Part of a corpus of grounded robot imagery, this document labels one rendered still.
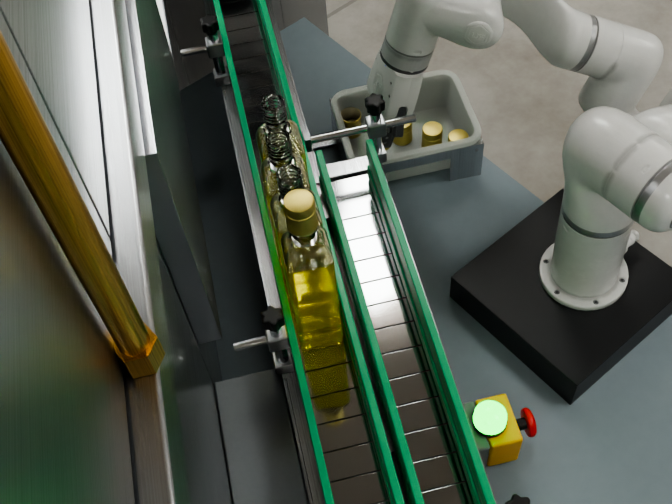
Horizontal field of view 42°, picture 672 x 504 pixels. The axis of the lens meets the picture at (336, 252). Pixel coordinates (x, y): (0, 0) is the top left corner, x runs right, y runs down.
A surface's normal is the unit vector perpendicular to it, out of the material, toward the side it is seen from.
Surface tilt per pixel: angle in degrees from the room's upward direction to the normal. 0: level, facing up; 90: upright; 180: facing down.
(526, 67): 0
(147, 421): 0
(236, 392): 0
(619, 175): 58
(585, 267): 90
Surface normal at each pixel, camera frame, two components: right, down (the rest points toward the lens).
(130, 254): -0.07, -0.57
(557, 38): -0.88, 0.04
